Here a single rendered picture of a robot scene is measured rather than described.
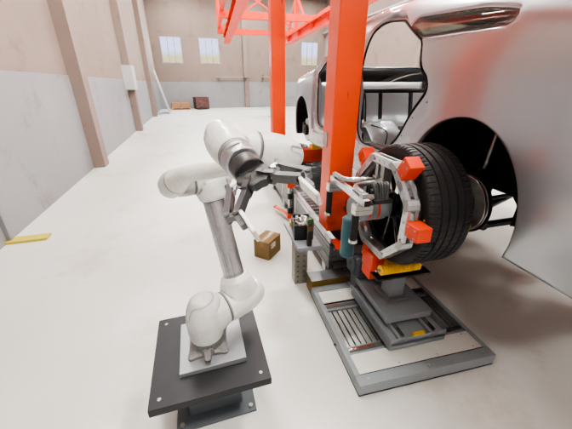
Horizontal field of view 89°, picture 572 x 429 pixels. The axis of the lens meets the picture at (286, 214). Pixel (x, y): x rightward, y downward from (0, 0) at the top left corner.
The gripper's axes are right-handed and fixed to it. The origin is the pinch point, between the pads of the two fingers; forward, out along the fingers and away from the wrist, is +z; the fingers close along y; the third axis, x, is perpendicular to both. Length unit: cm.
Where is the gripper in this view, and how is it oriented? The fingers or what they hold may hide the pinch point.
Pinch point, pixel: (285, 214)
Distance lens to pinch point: 53.9
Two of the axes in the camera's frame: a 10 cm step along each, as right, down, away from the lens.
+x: 2.3, 6.6, 7.1
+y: 8.5, -4.9, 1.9
